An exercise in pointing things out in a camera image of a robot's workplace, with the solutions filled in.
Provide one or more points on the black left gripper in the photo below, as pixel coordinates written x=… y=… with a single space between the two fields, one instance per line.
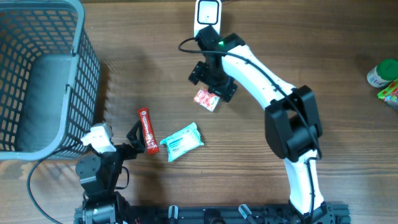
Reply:
x=138 y=145

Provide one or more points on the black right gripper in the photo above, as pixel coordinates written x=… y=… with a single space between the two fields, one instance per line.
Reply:
x=224 y=89

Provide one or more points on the red Nescafe sachet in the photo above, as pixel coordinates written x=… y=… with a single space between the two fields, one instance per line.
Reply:
x=151 y=143

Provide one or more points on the red white small carton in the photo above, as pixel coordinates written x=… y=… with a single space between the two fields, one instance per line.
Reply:
x=206 y=99

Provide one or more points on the mint wet wipes pack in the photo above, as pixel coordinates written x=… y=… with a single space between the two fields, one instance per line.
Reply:
x=182 y=141

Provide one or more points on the green lid jar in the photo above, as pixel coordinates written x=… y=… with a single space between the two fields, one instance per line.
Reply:
x=383 y=73

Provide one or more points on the Haribo gummy bag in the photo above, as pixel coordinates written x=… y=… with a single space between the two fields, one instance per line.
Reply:
x=389 y=94

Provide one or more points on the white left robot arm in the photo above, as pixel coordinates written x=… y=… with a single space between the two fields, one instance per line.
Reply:
x=99 y=172

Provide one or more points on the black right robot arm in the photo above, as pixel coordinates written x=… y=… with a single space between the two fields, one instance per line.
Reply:
x=292 y=122

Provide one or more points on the white barcode scanner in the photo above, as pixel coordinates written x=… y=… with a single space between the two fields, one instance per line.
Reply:
x=207 y=13

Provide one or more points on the grey plastic basket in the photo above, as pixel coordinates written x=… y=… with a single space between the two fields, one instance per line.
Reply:
x=50 y=77

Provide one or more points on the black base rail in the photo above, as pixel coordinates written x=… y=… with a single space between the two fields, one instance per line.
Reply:
x=328 y=213

